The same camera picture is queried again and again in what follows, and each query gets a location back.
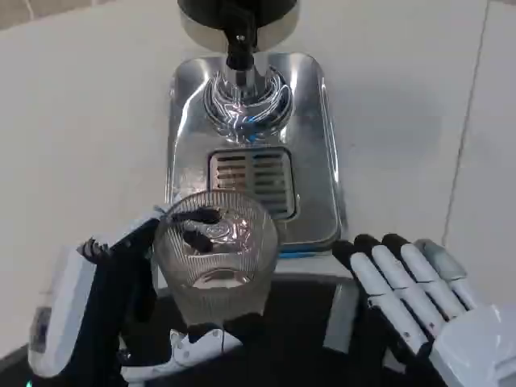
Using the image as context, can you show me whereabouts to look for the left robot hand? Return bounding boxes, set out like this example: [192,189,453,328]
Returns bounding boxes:
[27,204,244,382]

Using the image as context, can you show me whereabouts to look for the black dispenser tap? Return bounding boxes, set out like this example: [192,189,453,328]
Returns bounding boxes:
[224,0,259,70]

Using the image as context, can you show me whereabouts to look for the drain grid of tray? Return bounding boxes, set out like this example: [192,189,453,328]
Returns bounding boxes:
[207,147,302,221]

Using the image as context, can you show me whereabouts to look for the clear ribbed glass cup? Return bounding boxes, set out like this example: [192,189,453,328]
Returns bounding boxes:
[152,191,280,327]

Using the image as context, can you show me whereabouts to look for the steel drip tray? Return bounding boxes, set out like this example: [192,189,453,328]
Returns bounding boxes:
[164,52,343,261]

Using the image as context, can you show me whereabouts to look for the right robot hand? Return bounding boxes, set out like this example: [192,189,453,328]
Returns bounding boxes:
[333,232,516,387]

